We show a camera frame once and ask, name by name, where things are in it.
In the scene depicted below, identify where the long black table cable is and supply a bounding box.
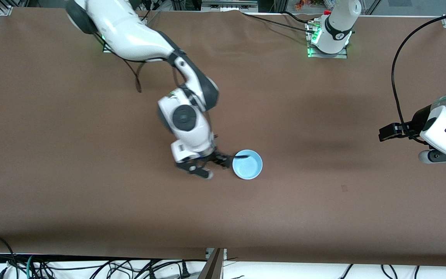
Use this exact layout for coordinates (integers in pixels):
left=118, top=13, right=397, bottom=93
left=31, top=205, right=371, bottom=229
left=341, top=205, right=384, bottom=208
left=242, top=13, right=316, bottom=33

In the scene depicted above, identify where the silver metal box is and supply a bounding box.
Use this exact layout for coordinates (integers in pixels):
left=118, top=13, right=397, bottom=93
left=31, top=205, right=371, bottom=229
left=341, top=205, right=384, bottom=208
left=202, top=0, right=258, bottom=11

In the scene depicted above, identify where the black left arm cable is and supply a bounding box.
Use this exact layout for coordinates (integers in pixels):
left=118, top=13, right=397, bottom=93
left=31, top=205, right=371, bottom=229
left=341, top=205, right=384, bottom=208
left=391, top=12, right=446, bottom=145

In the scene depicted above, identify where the orange background item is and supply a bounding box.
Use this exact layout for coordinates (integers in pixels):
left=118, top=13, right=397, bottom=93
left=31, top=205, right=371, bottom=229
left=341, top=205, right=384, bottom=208
left=295, top=0, right=326, bottom=10

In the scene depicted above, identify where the blue bowl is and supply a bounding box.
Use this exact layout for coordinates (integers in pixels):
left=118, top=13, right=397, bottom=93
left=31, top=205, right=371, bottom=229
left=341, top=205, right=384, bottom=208
left=232, top=150, right=263, bottom=180

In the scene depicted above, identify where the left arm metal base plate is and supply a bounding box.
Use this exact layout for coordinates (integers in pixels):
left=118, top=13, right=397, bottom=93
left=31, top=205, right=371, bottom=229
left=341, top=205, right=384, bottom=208
left=307, top=19, right=348, bottom=59

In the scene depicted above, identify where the grey metal post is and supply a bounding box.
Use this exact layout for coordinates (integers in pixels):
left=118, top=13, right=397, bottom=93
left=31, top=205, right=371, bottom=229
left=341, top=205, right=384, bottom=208
left=198, top=248, right=227, bottom=279

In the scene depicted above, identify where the teal floor cable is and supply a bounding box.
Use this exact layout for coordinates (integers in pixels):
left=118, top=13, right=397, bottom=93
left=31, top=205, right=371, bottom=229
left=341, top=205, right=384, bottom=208
left=26, top=255, right=38, bottom=279

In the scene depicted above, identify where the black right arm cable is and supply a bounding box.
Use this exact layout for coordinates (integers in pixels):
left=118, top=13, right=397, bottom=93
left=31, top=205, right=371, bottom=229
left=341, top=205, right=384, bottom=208
left=99, top=35, right=252, bottom=159

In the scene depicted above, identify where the short black table cable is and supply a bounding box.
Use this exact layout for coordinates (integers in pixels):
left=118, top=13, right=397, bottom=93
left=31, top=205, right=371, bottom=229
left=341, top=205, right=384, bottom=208
left=283, top=11, right=314, bottom=23

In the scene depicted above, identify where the brown table cover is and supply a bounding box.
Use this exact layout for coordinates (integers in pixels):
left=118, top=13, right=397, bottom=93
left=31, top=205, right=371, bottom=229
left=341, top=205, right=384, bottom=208
left=0, top=8, right=446, bottom=268

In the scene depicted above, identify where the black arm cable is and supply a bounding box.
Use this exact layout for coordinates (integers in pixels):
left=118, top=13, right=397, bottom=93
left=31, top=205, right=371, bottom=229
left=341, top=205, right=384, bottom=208
left=99, top=35, right=252, bottom=159
left=391, top=12, right=446, bottom=145

